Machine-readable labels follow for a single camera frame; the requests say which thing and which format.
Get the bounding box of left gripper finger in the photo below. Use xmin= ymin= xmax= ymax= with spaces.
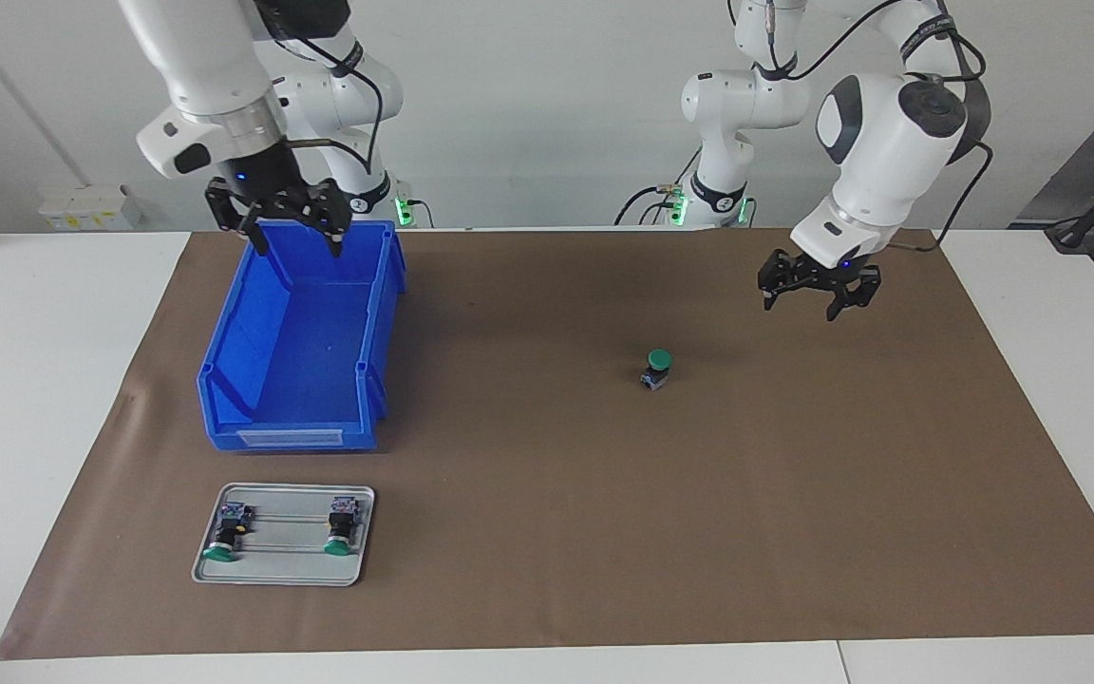
xmin=825 ymin=270 xmax=883 ymax=323
xmin=758 ymin=250 xmax=810 ymax=312

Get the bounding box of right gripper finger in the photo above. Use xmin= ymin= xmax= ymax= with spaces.
xmin=204 ymin=177 xmax=269 ymax=258
xmin=304 ymin=178 xmax=356 ymax=260

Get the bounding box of green push button white base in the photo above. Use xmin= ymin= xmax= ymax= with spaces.
xmin=323 ymin=494 xmax=361 ymax=557

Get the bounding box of green push button labelled base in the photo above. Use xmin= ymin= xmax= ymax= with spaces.
xmin=202 ymin=502 xmax=254 ymax=563

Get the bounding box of blue plastic storage bin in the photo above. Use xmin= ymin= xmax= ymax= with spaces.
xmin=197 ymin=219 xmax=407 ymax=452

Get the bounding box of brown paper table mat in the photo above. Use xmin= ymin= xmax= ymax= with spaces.
xmin=0 ymin=226 xmax=1094 ymax=661

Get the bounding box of grey metal tray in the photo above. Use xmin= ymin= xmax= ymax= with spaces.
xmin=191 ymin=483 xmax=376 ymax=587

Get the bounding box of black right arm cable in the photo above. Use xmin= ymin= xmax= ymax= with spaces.
xmin=281 ymin=38 xmax=387 ymax=178

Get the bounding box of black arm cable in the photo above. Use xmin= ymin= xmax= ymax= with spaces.
xmin=281 ymin=38 xmax=387 ymax=178
xmin=727 ymin=0 xmax=996 ymax=255

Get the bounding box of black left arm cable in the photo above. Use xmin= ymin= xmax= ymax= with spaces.
xmin=727 ymin=0 xmax=996 ymax=255

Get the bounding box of black left base cable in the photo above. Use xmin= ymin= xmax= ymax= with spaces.
xmin=613 ymin=183 xmax=690 ymax=227

